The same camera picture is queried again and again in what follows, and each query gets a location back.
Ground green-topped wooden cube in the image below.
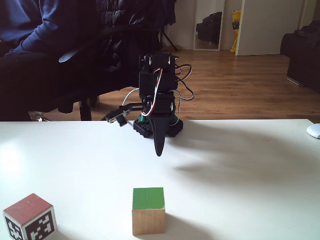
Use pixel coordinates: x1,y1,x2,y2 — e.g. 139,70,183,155
131,186,166,236

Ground tag-printed multicolour cube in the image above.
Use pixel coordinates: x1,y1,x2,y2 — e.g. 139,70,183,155
2,193,58,240

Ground green table clamp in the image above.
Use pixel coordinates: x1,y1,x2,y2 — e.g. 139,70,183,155
138,112,180,125

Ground black office chair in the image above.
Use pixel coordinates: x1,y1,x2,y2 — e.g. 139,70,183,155
28,0,181,122

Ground white-framed mirror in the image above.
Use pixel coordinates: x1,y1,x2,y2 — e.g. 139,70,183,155
192,0,226,52

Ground black quilted jacket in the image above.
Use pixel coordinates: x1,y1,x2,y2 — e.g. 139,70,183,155
96,0,177,76

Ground yellow bag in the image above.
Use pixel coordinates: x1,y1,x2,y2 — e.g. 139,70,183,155
229,9,242,53

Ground white door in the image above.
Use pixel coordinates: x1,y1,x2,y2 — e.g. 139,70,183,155
234,0,307,56

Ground black sofa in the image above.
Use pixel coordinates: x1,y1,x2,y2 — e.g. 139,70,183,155
279,19,320,95

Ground white computer mouse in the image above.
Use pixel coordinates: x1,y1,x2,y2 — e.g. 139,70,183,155
306,122,320,140

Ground person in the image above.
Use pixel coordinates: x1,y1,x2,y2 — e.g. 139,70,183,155
0,0,137,121

